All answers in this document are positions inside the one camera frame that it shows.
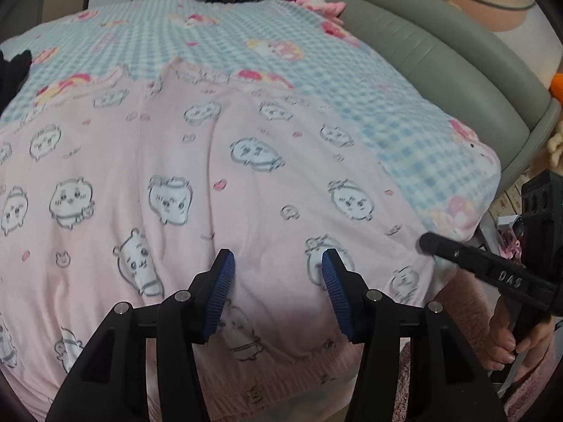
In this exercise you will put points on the person's right hand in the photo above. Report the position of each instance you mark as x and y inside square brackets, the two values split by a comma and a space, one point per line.
[499, 347]

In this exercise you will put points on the pink plush toy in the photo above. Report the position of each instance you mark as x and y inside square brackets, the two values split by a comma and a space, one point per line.
[321, 6]

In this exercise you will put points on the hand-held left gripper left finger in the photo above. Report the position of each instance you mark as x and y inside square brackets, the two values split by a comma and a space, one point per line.
[222, 292]

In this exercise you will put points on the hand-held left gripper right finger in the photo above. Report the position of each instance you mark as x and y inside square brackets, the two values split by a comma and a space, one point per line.
[336, 301]

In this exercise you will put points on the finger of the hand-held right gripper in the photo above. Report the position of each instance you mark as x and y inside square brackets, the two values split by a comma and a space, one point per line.
[479, 266]

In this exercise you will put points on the pink printed pajama pants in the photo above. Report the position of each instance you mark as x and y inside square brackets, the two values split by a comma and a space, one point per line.
[198, 162]

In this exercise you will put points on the blue checked printed blanket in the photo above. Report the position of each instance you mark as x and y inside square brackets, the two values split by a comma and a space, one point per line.
[308, 74]

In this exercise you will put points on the grey padded headboard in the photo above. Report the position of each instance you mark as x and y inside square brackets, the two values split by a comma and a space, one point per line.
[440, 52]

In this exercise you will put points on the black garment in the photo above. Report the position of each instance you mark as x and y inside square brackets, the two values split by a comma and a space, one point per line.
[13, 74]

